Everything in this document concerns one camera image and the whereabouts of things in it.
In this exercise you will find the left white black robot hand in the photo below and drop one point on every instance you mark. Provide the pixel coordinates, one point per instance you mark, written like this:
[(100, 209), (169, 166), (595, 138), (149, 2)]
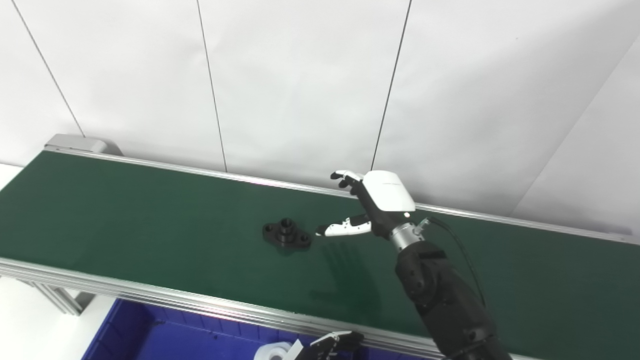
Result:
[(327, 345)]

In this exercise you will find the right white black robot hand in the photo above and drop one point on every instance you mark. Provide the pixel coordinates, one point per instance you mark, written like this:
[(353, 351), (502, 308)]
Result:
[(387, 195)]

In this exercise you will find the black flanged metal part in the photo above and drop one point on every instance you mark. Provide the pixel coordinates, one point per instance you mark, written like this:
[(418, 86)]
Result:
[(286, 234)]

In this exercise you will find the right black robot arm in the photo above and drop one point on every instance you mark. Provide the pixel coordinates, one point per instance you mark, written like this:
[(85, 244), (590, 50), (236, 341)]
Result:
[(445, 300)]

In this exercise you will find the white plastic part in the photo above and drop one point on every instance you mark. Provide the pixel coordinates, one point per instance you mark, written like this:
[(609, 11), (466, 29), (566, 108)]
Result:
[(272, 352)]

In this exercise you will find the green conveyor belt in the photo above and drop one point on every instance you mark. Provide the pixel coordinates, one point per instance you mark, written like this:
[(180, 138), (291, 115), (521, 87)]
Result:
[(150, 215), (150, 292)]

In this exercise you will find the aluminium conveyor support leg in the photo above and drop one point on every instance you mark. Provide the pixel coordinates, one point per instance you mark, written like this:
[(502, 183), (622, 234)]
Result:
[(60, 297)]

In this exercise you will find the grey conveyor end housing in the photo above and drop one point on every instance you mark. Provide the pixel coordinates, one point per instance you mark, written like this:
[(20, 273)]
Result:
[(80, 144)]

